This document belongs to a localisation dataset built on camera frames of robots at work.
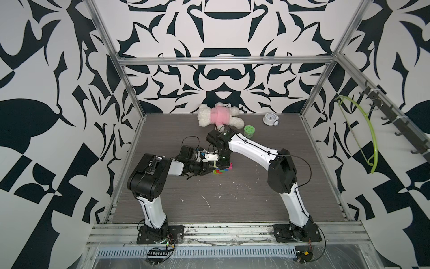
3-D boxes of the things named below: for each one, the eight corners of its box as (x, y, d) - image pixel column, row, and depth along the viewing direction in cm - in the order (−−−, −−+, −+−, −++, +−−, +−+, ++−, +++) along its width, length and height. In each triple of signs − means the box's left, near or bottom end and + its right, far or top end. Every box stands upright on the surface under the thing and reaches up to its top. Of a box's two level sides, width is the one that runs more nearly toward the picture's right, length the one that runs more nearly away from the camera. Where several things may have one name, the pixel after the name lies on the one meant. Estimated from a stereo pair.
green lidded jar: (244, 139, 109) (245, 134, 105) (243, 129, 114) (244, 124, 110) (254, 139, 109) (256, 134, 105) (252, 129, 114) (254, 124, 110)
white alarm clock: (263, 125, 115) (264, 122, 113) (261, 115, 121) (262, 112, 119) (278, 125, 115) (280, 122, 113) (275, 115, 121) (276, 112, 119)
